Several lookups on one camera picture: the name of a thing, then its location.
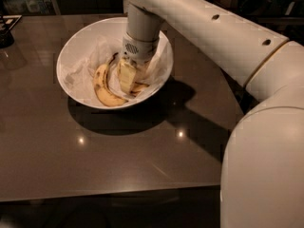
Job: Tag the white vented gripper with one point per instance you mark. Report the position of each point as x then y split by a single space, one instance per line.
139 50

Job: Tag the spotted yellow banana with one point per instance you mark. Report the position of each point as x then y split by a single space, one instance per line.
101 88
141 71

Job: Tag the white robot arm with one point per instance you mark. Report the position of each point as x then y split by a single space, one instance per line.
262 177

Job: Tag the white bowl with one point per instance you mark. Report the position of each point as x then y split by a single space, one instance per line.
82 48

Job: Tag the white paper liner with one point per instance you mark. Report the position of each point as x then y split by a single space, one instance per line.
79 70

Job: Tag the black object at left edge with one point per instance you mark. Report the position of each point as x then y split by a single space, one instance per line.
7 22

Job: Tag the shelf with bottles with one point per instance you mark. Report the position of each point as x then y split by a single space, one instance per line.
30 7

